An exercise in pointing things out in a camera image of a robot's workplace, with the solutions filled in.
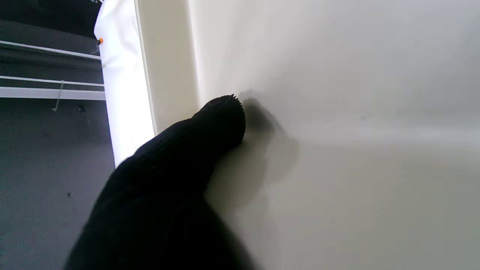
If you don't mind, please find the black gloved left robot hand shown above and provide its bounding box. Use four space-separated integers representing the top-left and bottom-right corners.
66 94 259 270

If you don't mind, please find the cream baking tray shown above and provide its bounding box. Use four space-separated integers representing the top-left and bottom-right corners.
135 0 480 270

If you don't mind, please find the flat white ceiling bar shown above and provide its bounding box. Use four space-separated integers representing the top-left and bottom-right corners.
0 87 107 101

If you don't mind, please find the thin white ceiling rail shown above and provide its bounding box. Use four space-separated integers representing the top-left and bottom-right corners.
0 76 105 87
0 40 102 60

